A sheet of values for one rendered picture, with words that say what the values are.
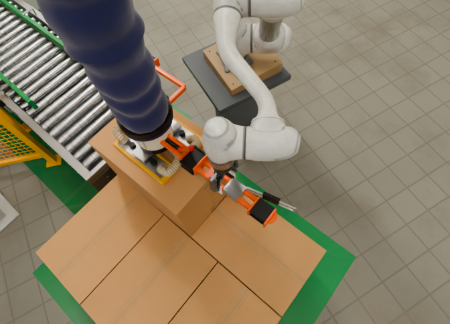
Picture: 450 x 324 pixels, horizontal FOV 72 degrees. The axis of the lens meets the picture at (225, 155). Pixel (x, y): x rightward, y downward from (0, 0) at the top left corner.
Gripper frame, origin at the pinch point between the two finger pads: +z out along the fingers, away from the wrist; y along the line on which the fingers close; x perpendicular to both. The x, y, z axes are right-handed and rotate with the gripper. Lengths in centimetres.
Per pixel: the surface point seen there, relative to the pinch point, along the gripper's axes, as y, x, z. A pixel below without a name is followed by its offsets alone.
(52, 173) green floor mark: 53, -147, 107
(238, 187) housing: -1.0, 6.0, -1.7
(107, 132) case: 13, -67, 13
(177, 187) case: 11.6, -18.9, 12.9
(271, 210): -1.5, 21.3, -2.6
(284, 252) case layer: -4, 33, 53
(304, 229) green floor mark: -37, 33, 107
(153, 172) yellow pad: 13.9, -31.3, 10.4
